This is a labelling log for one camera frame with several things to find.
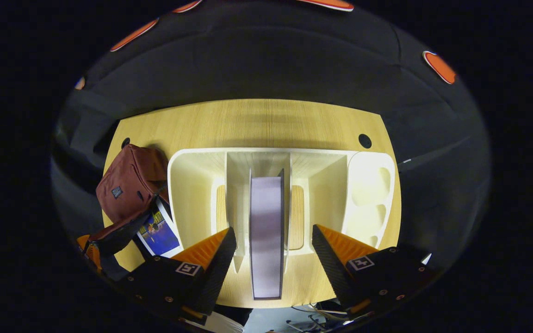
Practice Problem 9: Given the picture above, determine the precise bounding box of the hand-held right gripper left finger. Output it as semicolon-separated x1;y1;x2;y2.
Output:
124;226;238;325

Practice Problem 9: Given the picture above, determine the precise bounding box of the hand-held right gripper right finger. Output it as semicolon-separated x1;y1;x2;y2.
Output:
311;224;439;321

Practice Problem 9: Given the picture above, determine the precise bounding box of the black book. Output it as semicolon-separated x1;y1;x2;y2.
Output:
249;168;285;300

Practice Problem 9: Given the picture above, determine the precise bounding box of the blue book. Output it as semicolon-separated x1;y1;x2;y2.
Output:
136;203;184;259

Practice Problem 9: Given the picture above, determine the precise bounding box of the white bookshelf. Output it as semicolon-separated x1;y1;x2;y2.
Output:
167;148;397;274

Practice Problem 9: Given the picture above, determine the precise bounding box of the maroon schoolbag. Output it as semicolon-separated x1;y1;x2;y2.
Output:
88;144;171;257

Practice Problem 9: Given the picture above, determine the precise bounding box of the thin black pole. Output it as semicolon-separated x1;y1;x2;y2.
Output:
397;136;471;165

